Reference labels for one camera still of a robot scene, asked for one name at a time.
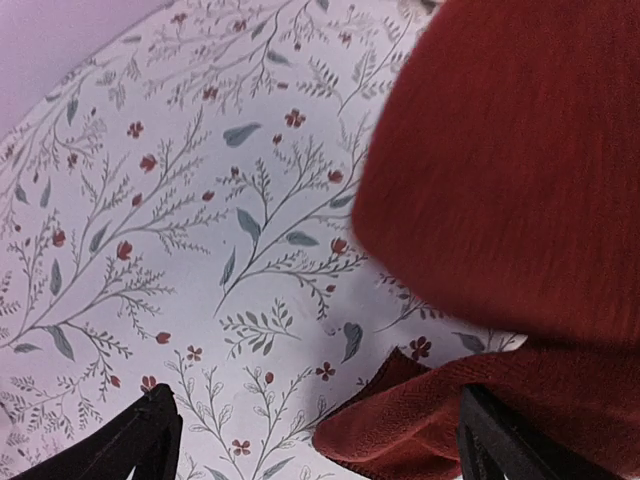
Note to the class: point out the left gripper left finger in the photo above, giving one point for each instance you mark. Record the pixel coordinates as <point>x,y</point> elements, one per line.
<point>142,442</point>

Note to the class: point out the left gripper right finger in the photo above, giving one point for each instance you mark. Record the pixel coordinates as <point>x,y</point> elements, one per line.
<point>495,442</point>

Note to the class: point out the dark red towel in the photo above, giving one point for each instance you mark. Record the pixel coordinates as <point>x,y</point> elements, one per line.
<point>501,187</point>

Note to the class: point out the floral patterned table mat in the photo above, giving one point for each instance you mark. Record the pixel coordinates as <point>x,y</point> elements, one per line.
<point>177,211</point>

